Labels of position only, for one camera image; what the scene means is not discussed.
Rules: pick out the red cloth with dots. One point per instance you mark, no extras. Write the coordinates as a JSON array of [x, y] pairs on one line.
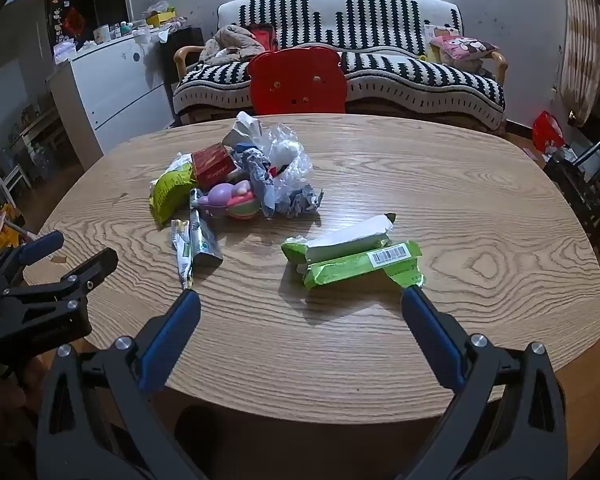
[[264, 37]]

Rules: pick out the clear plastic bag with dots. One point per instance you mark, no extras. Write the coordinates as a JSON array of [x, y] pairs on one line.
[[291, 160]]

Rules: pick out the white crumpled paper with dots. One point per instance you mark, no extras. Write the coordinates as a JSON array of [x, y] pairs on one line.
[[242, 130]]

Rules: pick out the black metal rack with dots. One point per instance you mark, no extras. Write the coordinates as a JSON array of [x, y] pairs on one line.
[[580, 180]]

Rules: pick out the red bag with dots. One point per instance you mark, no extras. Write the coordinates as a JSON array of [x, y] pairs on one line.
[[549, 132]]

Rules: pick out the pink and purple toy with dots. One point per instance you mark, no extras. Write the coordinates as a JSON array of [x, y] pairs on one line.
[[230, 201]]

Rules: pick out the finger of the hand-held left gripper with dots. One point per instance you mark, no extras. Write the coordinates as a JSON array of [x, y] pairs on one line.
[[42, 247], [87, 272]]

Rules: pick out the wooden armrest sofa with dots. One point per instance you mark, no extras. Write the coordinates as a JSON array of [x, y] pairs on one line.
[[182, 56]]

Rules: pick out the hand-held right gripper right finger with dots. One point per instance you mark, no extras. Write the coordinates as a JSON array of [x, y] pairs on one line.
[[434, 340]]

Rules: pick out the black side cabinet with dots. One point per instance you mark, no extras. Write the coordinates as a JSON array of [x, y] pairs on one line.
[[185, 37]]

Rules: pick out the yellow box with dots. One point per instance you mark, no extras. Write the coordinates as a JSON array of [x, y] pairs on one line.
[[161, 17]]

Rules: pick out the beige clothing pile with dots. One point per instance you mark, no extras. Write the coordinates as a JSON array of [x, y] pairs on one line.
[[230, 42]]

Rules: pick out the green wet wipe packet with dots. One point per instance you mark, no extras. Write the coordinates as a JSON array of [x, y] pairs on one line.
[[350, 266]]

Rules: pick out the silver sachet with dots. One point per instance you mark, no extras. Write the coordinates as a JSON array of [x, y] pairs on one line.
[[205, 245]]

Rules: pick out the white chair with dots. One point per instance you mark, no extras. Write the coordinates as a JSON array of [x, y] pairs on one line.
[[0, 170]]

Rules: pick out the black white striped sofa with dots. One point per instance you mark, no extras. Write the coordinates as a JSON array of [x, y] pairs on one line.
[[380, 15]]

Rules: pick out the white cabinet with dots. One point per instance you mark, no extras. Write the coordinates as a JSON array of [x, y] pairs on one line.
[[120, 90]]

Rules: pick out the pink cartoon cushion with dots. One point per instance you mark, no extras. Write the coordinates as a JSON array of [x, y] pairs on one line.
[[462, 50]]

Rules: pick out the black panel with red decoration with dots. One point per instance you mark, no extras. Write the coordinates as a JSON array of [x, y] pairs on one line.
[[60, 20]]

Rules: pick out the green and white sachet strip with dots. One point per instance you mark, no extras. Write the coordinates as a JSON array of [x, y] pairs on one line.
[[182, 255]]

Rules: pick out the blue crumpled wrapper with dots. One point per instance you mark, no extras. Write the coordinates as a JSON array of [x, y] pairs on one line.
[[260, 176]]

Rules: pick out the green snack bag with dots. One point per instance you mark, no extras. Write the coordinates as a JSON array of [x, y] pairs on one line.
[[172, 192]]

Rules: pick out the white and green wrapper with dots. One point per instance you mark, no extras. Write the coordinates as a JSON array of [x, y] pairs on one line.
[[350, 237]]

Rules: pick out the beige checked curtain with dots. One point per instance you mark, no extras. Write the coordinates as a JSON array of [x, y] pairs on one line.
[[582, 45]]

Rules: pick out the red plastic chair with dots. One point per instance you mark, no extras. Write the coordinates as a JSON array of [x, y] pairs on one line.
[[295, 85]]

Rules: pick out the red cigarette box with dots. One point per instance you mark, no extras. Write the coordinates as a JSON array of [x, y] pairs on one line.
[[212, 165]]

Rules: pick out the silver crumpled wrapper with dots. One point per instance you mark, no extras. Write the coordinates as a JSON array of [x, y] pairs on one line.
[[300, 202]]

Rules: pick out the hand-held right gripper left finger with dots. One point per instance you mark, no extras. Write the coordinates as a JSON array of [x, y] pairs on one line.
[[171, 340]]

